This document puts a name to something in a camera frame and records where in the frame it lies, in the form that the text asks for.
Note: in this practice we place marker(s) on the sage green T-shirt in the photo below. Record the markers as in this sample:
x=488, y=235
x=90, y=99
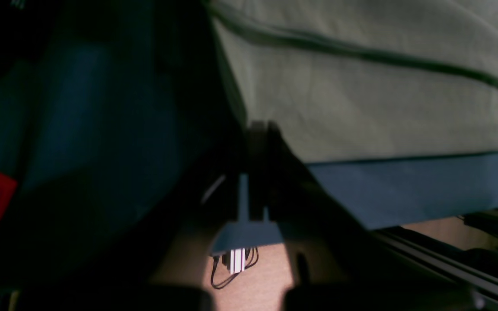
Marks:
x=354, y=80

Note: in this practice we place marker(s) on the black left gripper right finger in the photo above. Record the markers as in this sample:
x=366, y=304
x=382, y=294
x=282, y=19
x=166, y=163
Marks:
x=334, y=259

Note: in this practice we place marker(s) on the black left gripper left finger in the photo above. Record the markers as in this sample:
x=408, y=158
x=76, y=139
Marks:
x=68, y=243

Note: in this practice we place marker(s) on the white power strip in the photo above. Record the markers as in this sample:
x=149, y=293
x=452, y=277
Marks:
x=236, y=262

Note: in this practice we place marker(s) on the aluminium frame rail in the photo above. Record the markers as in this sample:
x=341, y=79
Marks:
x=460, y=248

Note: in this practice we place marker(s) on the blue table cloth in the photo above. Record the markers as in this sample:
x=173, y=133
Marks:
x=90, y=84

